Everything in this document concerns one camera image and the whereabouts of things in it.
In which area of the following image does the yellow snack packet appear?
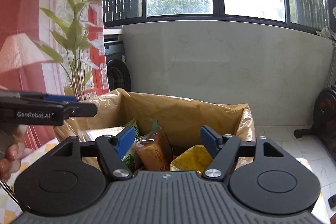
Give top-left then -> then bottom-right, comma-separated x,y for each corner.
170,145 -> 214,172

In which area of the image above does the black exercise bike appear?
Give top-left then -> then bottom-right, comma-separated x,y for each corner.
294,86 -> 336,151

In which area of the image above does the thin black cable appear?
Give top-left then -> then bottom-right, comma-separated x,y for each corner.
0,179 -> 20,207

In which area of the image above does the brown cardboard box with liner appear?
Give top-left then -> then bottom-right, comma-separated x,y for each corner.
54,88 -> 256,172

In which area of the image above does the orange cake packet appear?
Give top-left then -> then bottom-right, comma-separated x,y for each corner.
135,120 -> 174,171

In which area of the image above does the large green snack packet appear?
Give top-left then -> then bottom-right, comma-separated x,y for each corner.
122,119 -> 141,172

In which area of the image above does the white rag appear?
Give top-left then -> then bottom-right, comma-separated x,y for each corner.
318,26 -> 336,40

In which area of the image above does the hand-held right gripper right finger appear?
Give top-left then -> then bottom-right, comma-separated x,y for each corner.
200,126 -> 285,179

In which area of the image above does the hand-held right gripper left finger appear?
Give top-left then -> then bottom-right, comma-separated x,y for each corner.
50,126 -> 135,179

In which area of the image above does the washing machine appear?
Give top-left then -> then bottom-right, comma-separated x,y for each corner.
104,28 -> 132,93

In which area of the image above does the person's left hand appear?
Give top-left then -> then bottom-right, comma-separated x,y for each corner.
0,126 -> 29,180

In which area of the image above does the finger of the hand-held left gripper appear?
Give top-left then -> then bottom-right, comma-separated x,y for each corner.
0,91 -> 78,103
64,103 -> 98,117

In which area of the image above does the printed backdrop curtain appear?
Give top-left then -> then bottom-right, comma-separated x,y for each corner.
0,0 -> 111,146

